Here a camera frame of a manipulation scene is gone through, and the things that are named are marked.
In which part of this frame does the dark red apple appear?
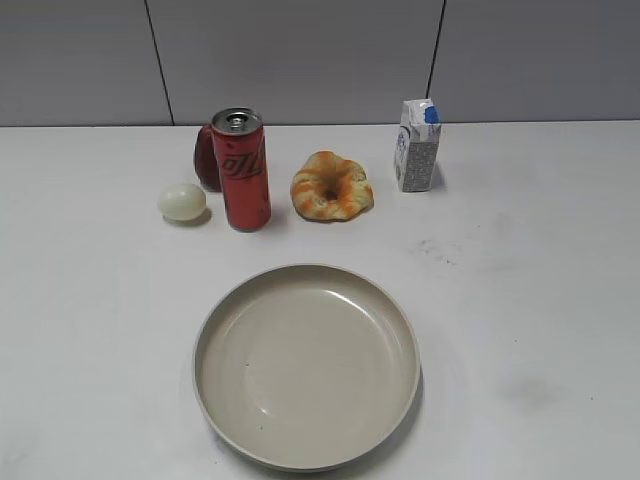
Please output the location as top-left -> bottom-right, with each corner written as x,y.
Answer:
193,125 -> 221,192

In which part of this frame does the red cola can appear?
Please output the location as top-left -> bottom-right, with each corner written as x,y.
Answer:
211,107 -> 271,232

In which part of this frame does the orange swirl bread ring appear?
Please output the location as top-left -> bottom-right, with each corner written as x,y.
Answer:
291,150 -> 375,223

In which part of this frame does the small white milk carton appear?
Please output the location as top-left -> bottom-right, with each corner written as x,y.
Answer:
393,99 -> 442,193

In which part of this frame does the beige round plate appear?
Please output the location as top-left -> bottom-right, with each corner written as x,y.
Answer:
192,264 -> 421,472

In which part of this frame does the white egg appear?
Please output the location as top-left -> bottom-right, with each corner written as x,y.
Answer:
157,183 -> 206,221

